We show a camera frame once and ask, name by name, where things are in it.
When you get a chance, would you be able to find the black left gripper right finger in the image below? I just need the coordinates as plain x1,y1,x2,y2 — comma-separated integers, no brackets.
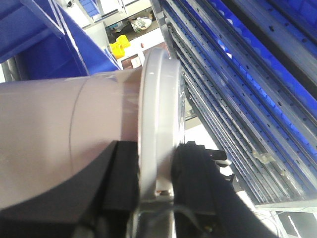
171,142,276,238

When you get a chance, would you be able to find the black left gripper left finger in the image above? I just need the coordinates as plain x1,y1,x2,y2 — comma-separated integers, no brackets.
0,141,139,238

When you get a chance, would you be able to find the yellow container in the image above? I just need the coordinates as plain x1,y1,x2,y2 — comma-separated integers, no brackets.
109,35,131,59

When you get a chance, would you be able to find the blue plastic tote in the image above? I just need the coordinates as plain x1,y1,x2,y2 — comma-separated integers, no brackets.
0,0,120,82

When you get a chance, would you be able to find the grey slotted shelving rack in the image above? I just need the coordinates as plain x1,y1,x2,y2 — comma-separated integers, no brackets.
152,0,317,213

